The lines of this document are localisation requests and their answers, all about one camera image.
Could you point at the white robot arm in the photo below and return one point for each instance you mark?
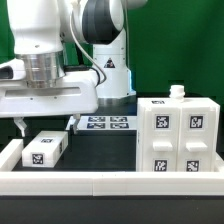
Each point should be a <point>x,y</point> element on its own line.
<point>70,56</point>

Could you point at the white right fence wall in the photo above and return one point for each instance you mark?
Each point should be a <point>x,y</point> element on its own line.
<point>219,164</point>

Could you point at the white cabinet top block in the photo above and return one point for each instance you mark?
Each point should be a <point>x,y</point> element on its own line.
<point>45,149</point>

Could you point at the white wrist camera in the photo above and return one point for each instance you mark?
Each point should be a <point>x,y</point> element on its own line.
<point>13,70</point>

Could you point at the white cabinet body box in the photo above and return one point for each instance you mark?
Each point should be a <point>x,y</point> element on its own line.
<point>176,133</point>

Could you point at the white fence wall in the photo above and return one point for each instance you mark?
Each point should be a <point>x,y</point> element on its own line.
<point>219,164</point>
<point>11,154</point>
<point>111,183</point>

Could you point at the white left fence wall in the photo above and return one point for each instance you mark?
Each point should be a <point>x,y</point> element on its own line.
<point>11,154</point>

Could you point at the white marker tag sheet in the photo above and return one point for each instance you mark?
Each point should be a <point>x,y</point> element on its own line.
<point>108,123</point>

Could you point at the white front fence wall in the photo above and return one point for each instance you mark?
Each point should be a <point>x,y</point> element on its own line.
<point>111,183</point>

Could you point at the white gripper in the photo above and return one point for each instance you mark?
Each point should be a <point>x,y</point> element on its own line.
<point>75,93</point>

